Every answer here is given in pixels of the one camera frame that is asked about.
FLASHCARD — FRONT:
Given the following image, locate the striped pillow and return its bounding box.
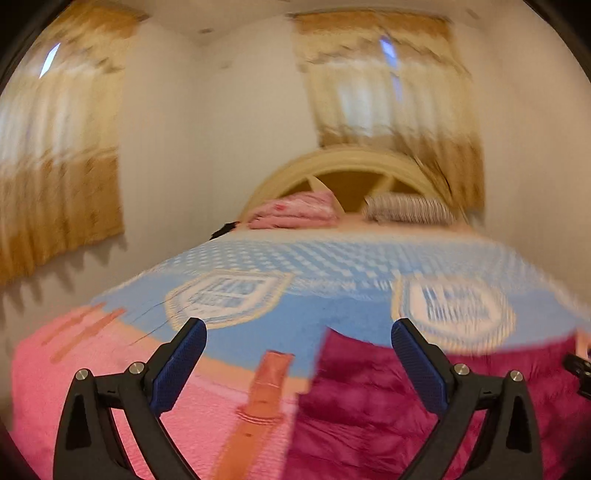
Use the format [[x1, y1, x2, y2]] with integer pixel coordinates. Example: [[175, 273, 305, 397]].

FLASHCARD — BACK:
[[362, 193, 456, 226]]

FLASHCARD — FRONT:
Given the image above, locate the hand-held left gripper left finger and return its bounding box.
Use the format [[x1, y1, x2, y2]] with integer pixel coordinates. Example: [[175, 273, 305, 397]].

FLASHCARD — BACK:
[[53, 318, 207, 480]]

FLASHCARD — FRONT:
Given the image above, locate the cream arched bed headboard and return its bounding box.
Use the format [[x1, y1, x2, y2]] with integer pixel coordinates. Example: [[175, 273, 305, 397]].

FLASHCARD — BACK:
[[239, 145, 465, 227]]

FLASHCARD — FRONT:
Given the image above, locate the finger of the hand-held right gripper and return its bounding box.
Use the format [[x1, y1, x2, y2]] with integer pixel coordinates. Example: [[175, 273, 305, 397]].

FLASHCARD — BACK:
[[563, 353, 591, 400]]

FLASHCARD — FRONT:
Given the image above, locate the pink folded pillow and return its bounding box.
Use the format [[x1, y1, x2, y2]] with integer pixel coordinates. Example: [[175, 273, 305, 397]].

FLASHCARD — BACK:
[[248, 191, 339, 230]]

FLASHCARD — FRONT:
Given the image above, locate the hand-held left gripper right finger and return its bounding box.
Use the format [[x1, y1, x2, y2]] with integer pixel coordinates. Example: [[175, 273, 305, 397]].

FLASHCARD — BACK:
[[391, 318, 546, 480]]

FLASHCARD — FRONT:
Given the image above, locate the magenta quilted puffer jacket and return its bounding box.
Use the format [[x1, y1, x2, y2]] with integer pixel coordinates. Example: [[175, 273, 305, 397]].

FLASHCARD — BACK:
[[288, 327, 591, 480]]

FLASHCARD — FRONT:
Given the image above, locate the beige floral window curtain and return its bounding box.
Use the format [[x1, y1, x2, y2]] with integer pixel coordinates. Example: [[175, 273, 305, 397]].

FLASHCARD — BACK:
[[290, 11, 486, 214], [0, 2, 140, 285]]

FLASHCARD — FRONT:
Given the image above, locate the bed with pink-blue cover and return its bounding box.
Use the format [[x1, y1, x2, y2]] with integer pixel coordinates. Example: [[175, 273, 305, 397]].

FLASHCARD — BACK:
[[9, 226, 591, 480]]

